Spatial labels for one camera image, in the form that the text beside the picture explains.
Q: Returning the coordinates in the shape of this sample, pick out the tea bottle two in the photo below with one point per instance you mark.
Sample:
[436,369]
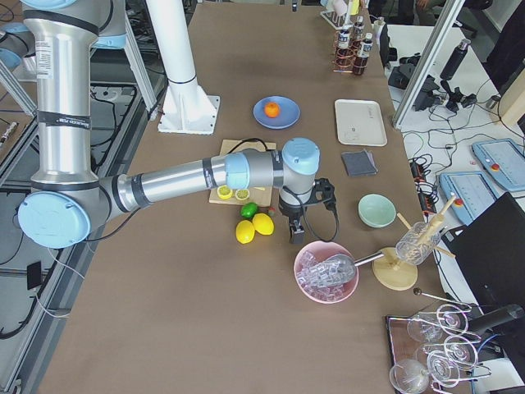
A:
[358,31]

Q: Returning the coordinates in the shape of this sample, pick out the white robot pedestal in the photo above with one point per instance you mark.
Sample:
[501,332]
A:
[187,109]

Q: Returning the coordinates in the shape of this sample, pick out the blue plate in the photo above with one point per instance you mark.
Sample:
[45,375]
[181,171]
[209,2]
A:
[290,113]

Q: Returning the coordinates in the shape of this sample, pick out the grey folded cloth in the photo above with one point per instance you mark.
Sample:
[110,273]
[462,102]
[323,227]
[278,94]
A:
[359,163]

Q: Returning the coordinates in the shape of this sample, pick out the tea bottle three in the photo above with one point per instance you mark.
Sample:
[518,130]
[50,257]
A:
[362,55]

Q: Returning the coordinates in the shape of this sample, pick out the yellow lemon lower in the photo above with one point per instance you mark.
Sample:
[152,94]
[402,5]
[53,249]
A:
[244,232]

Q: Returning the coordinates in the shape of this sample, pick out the wooden mug tree stand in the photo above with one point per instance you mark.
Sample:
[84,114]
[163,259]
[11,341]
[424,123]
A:
[397,268]

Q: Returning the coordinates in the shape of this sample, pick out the teach pendant far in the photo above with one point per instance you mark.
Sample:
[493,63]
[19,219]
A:
[503,160]

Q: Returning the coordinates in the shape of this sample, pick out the tea bottle one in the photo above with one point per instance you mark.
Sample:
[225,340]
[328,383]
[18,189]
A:
[342,51]

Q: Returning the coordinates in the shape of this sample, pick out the cream rectangular tray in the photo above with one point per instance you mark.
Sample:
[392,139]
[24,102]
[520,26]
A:
[359,122]

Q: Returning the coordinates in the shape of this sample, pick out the clear ice cubes pile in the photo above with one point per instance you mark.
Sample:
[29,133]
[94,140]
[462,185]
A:
[307,260]

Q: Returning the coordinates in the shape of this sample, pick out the green bowl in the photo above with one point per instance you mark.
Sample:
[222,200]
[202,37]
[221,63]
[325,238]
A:
[376,211]

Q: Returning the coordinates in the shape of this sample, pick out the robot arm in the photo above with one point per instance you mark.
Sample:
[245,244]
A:
[68,200]

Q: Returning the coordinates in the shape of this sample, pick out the green lime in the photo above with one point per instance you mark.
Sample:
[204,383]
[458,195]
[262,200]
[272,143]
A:
[249,210]

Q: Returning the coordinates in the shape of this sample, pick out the orange fruit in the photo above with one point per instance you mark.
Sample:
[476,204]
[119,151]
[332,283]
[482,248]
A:
[272,109]

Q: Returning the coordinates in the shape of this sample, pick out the lemon slice one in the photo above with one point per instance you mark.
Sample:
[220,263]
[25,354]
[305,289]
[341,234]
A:
[224,192]

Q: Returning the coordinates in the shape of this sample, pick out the yellow lemon upper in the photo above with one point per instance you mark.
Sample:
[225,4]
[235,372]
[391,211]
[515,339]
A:
[263,224]

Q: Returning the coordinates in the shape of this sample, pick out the lemon slice two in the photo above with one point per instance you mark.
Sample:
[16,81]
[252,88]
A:
[242,194]

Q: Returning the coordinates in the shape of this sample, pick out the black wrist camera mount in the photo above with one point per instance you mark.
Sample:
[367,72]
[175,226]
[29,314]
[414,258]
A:
[324,192]

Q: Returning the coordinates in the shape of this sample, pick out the teach pendant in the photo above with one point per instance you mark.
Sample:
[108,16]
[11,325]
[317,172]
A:
[503,160]
[473,193]

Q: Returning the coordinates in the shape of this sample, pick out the copper wire bottle rack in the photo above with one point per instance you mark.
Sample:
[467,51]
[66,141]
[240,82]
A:
[351,55]

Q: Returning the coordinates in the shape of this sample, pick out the aluminium frame post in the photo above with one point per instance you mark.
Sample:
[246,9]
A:
[433,46]

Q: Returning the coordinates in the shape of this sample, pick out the wooden cutting board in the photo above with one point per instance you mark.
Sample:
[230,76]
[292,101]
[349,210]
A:
[262,196]

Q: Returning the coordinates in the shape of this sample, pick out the teach pendant near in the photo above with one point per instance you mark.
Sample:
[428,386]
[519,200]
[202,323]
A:
[473,193]

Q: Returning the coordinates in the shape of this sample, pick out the yellow lemon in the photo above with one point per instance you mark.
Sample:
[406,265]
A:
[263,224]
[244,232]

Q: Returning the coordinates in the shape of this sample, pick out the wine glass rack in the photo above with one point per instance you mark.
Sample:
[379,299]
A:
[434,351]

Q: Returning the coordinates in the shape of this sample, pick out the glass tumbler on stand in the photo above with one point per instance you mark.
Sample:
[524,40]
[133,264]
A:
[415,246]

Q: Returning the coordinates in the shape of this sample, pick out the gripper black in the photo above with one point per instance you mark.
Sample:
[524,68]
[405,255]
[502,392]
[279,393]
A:
[292,213]

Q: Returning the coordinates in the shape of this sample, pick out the pink cup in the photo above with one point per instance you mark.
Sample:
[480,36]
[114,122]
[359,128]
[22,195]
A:
[339,7]

